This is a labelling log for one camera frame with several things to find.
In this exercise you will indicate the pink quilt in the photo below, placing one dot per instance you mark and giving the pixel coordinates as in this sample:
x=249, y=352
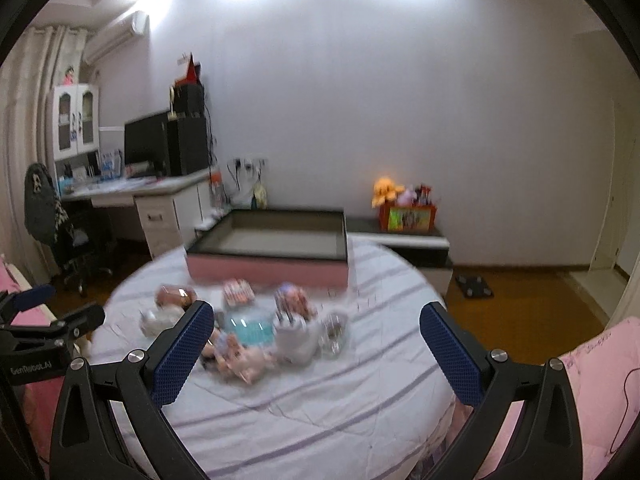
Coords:
x=604, y=377

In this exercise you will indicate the white astronaut figurine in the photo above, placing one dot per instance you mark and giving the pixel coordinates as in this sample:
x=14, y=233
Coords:
x=156, y=320

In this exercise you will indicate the orange cap water bottle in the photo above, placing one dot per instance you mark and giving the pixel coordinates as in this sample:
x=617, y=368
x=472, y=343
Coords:
x=216, y=190

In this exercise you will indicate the red toy storage box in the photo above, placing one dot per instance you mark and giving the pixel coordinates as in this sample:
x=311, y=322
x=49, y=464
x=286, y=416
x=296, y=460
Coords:
x=394, y=218

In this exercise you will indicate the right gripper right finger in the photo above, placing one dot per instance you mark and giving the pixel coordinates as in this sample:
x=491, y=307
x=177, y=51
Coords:
x=457, y=354

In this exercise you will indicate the beige curtain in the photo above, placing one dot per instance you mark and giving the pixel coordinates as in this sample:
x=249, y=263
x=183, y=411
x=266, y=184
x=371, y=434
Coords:
x=38, y=62

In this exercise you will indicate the pink pig doll figurine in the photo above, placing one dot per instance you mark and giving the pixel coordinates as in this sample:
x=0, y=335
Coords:
x=224, y=352

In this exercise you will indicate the pink black storage box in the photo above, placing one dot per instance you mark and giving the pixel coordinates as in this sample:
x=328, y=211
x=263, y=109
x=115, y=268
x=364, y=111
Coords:
x=266, y=247

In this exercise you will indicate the black bathroom scale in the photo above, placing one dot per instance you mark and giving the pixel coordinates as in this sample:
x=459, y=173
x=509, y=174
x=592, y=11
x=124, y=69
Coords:
x=473, y=287

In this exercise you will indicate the doll on cabinet top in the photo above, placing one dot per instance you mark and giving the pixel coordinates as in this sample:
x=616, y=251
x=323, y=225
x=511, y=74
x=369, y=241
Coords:
x=69, y=76

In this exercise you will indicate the red triangular flag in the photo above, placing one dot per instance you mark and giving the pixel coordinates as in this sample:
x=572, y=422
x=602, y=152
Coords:
x=192, y=75

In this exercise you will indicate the blue face mask pack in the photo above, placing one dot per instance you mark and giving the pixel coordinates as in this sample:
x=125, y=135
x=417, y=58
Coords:
x=251, y=329

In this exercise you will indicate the black computer tower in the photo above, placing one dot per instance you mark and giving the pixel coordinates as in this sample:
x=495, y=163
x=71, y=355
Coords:
x=187, y=146

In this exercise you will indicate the pink striped small box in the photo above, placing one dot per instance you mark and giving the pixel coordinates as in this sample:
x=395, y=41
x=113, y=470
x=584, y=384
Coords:
x=237, y=293

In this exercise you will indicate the purple plush toy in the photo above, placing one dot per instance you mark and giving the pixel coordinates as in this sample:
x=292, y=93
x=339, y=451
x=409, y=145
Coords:
x=407, y=197

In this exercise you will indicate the white desk with drawers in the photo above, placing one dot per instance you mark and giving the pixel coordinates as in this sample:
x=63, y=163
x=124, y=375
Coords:
x=168, y=209

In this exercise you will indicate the white glass door cabinet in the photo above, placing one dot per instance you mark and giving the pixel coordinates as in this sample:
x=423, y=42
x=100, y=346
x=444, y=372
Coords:
x=74, y=120

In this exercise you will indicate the clear plastic jar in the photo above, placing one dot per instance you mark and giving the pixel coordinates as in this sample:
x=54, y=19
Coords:
x=333, y=333

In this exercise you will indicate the wall power outlet strip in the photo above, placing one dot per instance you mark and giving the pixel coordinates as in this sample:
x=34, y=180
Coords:
x=256, y=163

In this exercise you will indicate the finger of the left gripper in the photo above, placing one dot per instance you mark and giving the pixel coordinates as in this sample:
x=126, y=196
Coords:
x=73, y=329
x=27, y=299

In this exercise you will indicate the white air conditioner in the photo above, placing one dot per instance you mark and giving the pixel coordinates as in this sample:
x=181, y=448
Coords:
x=115, y=35

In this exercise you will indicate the brown bread toy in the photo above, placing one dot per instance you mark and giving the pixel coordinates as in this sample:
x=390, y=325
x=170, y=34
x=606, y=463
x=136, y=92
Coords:
x=175, y=296

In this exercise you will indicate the orange octopus plush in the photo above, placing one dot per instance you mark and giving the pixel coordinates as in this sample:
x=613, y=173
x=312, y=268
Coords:
x=385, y=190

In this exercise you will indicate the yellow blue snack bag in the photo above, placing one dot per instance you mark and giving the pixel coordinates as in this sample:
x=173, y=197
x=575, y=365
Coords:
x=259, y=197

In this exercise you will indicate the black office chair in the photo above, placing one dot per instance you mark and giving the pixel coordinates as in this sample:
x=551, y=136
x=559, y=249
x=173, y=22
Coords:
x=74, y=252

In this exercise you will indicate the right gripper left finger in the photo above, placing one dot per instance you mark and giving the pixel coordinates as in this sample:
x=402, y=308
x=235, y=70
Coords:
x=86, y=442

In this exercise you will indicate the black speaker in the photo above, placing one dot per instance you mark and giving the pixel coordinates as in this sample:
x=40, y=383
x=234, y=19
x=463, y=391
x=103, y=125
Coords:
x=187, y=99

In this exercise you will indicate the black computer monitor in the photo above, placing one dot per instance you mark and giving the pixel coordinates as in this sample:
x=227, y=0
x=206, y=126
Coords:
x=146, y=147

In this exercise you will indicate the striped white table cloth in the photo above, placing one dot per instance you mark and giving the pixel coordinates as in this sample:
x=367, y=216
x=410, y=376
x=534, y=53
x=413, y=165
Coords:
x=372, y=412

